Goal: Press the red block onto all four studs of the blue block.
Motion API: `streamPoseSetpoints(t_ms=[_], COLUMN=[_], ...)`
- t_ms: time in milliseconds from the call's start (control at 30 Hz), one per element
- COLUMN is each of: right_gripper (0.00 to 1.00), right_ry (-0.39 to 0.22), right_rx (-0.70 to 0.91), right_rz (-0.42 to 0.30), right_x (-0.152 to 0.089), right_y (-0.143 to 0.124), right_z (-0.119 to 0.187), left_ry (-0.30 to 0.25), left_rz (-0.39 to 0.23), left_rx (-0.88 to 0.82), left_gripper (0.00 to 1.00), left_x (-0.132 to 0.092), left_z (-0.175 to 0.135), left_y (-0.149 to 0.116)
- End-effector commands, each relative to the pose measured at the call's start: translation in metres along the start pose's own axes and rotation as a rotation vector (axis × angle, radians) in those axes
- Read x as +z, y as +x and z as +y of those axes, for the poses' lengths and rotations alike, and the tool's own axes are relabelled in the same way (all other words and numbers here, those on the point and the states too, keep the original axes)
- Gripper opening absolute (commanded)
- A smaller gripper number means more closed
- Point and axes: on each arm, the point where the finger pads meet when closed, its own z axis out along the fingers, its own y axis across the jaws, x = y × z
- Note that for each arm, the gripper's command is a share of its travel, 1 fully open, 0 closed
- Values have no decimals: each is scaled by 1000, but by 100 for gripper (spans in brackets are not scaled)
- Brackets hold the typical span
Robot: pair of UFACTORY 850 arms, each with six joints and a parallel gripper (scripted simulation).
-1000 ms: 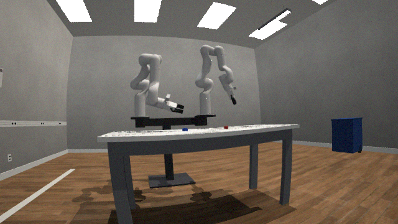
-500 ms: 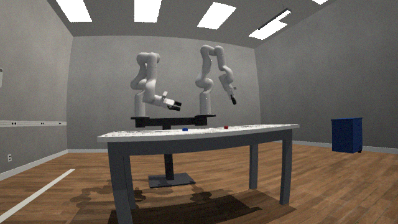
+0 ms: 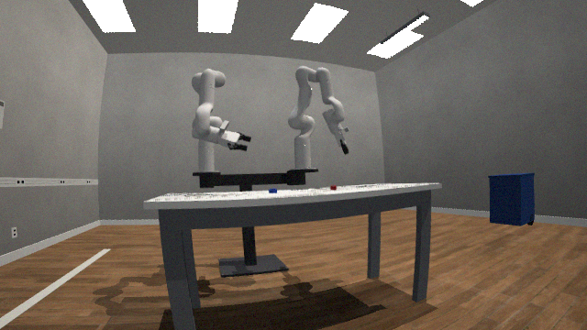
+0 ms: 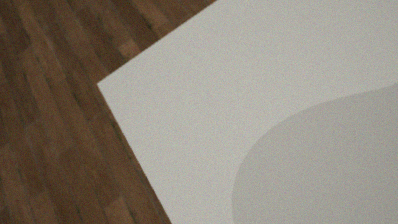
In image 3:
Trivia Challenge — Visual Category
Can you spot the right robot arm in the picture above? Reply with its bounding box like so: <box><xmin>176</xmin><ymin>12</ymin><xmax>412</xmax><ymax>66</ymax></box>
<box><xmin>192</xmin><ymin>69</ymin><xmax>229</xmax><ymax>172</ymax></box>

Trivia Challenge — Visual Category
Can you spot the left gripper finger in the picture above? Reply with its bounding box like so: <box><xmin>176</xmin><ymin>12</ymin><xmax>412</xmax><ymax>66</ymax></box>
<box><xmin>340</xmin><ymin>140</ymin><xmax>349</xmax><ymax>155</ymax></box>

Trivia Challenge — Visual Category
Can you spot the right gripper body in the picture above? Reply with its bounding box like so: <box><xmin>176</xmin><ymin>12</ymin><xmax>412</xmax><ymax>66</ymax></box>
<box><xmin>218</xmin><ymin>131</ymin><xmax>240</xmax><ymax>148</ymax></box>

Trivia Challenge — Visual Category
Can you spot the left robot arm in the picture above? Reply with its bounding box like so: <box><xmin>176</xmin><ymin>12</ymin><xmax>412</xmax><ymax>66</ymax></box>
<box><xmin>288</xmin><ymin>66</ymin><xmax>349</xmax><ymax>170</ymax></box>

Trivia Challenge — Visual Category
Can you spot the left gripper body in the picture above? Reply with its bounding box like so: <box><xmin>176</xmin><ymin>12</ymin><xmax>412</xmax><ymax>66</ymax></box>
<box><xmin>333</xmin><ymin>131</ymin><xmax>346</xmax><ymax>146</ymax></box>

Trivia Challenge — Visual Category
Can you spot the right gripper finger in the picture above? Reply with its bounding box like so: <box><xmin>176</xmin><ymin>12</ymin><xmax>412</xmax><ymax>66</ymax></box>
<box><xmin>237</xmin><ymin>132</ymin><xmax>251</xmax><ymax>142</ymax></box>
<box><xmin>227</xmin><ymin>143</ymin><xmax>247</xmax><ymax>151</ymax></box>

